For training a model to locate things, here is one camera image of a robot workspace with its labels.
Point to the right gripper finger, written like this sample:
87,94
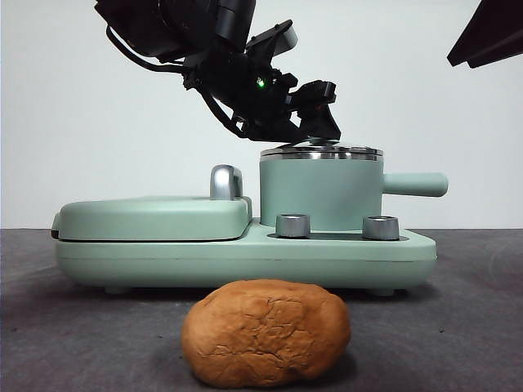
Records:
498,55
494,28

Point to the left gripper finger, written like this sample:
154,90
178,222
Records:
324,126
274,134

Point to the glass pot lid green knob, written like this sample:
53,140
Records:
327,154

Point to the brown potato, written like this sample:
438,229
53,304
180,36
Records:
265,335

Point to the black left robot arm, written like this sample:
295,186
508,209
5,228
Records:
155,28

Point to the silver control knob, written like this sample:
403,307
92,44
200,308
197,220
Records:
381,228
292,225

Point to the green breakfast machine base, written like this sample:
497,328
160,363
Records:
245,261

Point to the green grill cover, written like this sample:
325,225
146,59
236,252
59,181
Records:
155,218

